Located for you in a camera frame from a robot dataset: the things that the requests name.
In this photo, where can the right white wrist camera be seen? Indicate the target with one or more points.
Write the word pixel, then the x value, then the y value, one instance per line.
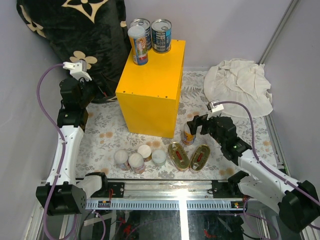
pixel 215 108

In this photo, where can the gold oval tin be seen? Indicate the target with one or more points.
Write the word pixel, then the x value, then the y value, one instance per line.
pixel 199 158
pixel 178 156

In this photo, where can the can with white lid leftmost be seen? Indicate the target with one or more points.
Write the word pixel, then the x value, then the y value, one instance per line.
pixel 121 157

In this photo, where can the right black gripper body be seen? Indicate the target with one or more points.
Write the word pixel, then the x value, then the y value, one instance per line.
pixel 212 125

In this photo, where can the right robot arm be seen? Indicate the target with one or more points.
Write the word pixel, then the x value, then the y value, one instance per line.
pixel 296 203

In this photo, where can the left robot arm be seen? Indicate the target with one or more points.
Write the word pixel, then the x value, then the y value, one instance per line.
pixel 62 194

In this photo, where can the black floral plush blanket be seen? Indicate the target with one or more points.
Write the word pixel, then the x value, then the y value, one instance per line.
pixel 94 31

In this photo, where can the blue soup can top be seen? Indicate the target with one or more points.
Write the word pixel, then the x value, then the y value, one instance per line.
pixel 147 27

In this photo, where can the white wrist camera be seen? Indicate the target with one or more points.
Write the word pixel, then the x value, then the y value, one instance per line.
pixel 215 108
pixel 77 70

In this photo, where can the white crumpled cloth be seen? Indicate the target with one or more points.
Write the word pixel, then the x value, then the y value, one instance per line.
pixel 241 81

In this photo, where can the can with white lid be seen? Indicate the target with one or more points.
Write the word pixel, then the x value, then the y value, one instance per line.
pixel 136 162
pixel 146 152
pixel 121 157

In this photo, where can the aluminium corner post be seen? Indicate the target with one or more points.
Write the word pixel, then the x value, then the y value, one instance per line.
pixel 280 27

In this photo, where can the can with white lid back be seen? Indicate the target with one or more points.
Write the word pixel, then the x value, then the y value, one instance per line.
pixel 146 152

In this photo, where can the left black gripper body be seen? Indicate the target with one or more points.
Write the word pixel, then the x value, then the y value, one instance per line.
pixel 90 90

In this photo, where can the gold oval tin left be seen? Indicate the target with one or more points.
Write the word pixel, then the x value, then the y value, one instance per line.
pixel 178 156

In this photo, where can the yellow orange can plastic lid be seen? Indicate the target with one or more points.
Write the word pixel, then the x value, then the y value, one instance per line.
pixel 187 138

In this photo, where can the gold oval tin right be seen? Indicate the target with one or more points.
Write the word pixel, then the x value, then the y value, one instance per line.
pixel 199 158

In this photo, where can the tall porridge can plastic lid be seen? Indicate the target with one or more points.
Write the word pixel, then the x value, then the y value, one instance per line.
pixel 138 40

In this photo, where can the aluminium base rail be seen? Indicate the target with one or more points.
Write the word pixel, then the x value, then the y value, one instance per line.
pixel 166 195

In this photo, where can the can with white lid front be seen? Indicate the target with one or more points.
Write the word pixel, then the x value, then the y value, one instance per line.
pixel 136 162

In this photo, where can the yellow wooden shelf cabinet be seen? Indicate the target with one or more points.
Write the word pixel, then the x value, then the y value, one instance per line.
pixel 149 94

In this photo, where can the floral patterned table mat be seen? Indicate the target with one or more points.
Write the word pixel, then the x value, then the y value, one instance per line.
pixel 109 147

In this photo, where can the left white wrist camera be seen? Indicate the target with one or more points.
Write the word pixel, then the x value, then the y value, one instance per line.
pixel 77 70

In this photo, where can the silver can with clear lid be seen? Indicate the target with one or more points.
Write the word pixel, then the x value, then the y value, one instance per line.
pixel 159 157

